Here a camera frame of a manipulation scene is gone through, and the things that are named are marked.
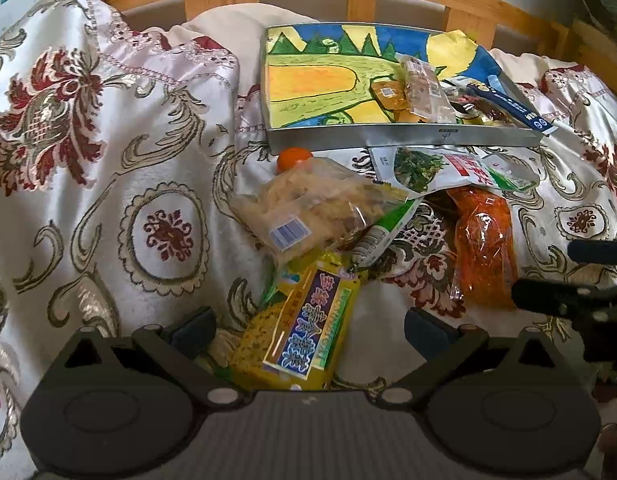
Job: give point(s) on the green and white packet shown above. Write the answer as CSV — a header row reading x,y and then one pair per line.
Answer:
x,y
383,235

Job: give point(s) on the gold foil packet with label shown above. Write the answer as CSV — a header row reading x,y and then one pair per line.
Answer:
x,y
388,94

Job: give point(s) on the orange tangerine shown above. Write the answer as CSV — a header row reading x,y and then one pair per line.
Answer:
x,y
293,158

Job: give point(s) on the white pillow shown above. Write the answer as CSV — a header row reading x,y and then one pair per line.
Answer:
x,y
228,25

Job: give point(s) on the yellow snack packet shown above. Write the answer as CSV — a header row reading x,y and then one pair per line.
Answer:
x,y
298,335

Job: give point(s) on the clear bag of crackers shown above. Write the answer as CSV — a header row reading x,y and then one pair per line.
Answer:
x,y
313,205

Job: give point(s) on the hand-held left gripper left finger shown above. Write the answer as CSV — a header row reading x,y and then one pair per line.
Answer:
x,y
196,330

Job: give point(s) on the small clear snack packet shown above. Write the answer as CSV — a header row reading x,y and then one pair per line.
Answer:
x,y
423,90

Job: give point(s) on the green vegetable snack packet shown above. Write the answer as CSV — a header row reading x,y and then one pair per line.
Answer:
x,y
438,167

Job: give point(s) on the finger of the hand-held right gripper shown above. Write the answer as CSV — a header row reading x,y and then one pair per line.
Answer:
x,y
598,251
548,295

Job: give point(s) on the blue snack packet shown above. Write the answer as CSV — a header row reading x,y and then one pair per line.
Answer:
x,y
513,106

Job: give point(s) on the dark snack packet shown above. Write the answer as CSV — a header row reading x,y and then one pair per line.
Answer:
x,y
468,107

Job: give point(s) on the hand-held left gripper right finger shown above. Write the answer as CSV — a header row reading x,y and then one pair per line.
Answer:
x,y
423,331

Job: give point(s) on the orange snack bag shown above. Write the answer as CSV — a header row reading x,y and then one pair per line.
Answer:
x,y
483,245

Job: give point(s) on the floral satin blanket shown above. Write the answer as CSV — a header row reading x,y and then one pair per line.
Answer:
x,y
88,160

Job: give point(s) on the metal tray with dinosaur drawing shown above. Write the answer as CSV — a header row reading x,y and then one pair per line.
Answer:
x,y
313,85

